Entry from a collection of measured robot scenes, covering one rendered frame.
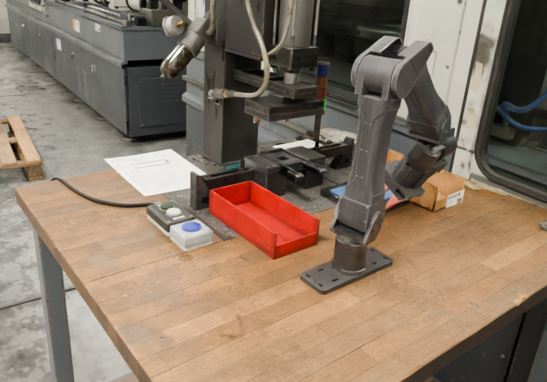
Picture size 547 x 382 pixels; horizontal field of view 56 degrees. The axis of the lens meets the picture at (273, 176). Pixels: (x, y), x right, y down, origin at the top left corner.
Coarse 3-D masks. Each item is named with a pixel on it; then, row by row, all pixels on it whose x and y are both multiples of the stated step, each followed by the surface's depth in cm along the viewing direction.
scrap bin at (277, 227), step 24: (216, 192) 119; (240, 192) 124; (264, 192) 121; (216, 216) 118; (240, 216) 110; (264, 216) 120; (288, 216) 115; (312, 216) 109; (264, 240) 104; (288, 240) 109; (312, 240) 108
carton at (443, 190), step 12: (396, 156) 149; (432, 180) 141; (444, 180) 138; (456, 180) 135; (432, 192) 128; (444, 192) 138; (456, 192) 132; (420, 204) 131; (432, 204) 128; (444, 204) 131
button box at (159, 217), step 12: (60, 180) 132; (108, 204) 121; (120, 204) 120; (132, 204) 120; (144, 204) 120; (156, 204) 116; (156, 216) 112; (168, 216) 111; (180, 216) 111; (192, 216) 112; (168, 228) 108
